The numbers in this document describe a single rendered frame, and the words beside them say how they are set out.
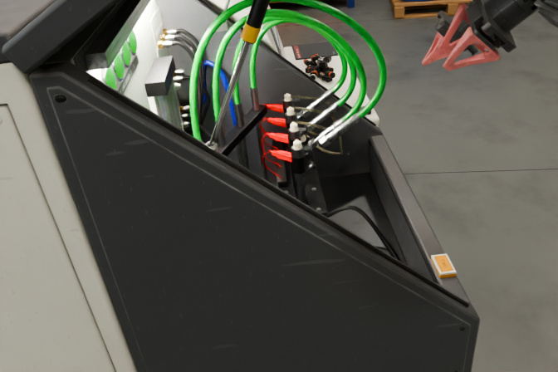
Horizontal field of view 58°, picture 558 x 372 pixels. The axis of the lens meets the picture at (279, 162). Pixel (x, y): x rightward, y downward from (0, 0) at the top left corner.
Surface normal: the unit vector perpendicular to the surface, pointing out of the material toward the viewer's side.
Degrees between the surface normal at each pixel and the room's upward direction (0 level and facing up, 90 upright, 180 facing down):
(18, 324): 90
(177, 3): 90
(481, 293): 0
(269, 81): 90
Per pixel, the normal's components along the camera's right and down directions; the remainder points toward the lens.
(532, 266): -0.09, -0.85
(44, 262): 0.07, 0.52
